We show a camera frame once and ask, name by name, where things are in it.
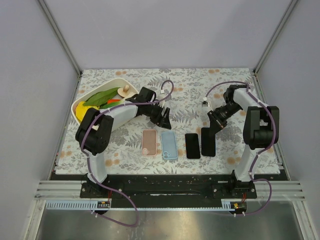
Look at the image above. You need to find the black phone blue case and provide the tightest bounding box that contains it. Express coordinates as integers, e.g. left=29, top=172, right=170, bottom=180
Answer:
left=201, top=127, right=216, bottom=157

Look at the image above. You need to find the aluminium frame rail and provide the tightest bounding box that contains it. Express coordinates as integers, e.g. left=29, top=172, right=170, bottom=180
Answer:
left=36, top=0, right=82, bottom=76

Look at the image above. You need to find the light blue phone case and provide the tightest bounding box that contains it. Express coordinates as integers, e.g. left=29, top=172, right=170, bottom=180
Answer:
left=161, top=130, right=178, bottom=160

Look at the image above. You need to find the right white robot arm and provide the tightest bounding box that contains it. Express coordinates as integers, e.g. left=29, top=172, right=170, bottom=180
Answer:
left=201, top=81, right=280, bottom=199

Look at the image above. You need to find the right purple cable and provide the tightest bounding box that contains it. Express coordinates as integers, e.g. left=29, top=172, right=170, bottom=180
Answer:
left=203, top=81, right=277, bottom=218

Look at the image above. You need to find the green bok choy toy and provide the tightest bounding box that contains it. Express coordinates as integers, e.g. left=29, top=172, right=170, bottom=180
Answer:
left=99, top=99, right=125, bottom=110

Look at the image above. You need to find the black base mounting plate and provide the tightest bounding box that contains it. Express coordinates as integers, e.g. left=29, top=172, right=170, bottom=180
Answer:
left=79, top=174, right=257, bottom=209

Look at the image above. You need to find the white slotted cable duct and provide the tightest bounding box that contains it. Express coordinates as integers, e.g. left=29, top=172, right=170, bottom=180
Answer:
left=45, top=200, right=111, bottom=211

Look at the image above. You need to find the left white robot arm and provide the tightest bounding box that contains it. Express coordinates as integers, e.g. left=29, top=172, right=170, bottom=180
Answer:
left=75, top=87, right=173, bottom=191

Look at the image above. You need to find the floral patterned table mat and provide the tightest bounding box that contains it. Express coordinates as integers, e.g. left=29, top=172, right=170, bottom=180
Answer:
left=55, top=67, right=281, bottom=176

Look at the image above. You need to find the yellow cabbage toy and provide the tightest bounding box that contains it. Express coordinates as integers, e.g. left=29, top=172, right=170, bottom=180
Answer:
left=75, top=101, right=100, bottom=123

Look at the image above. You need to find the pink phone case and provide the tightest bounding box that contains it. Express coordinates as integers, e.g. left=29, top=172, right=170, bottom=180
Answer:
left=141, top=129, right=158, bottom=157

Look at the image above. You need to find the green leaf toy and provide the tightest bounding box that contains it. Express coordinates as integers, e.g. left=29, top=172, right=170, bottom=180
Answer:
left=83, top=87, right=119, bottom=107

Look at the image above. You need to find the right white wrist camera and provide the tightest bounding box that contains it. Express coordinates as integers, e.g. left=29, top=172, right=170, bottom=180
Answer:
left=201, top=97, right=213, bottom=114

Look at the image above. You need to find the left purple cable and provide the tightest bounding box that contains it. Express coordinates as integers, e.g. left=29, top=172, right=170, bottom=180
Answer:
left=80, top=80, right=175, bottom=227

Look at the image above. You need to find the beige mushroom toy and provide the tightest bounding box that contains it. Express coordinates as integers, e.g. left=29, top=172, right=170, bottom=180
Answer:
left=117, top=85, right=132, bottom=98

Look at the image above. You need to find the cream oval plastic tray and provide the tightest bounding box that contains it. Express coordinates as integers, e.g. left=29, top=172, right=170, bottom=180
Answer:
left=67, top=77, right=139, bottom=139

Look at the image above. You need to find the purple cable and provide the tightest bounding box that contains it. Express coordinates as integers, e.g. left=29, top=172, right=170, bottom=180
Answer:
left=80, top=80, right=175, bottom=227
left=203, top=81, right=277, bottom=218

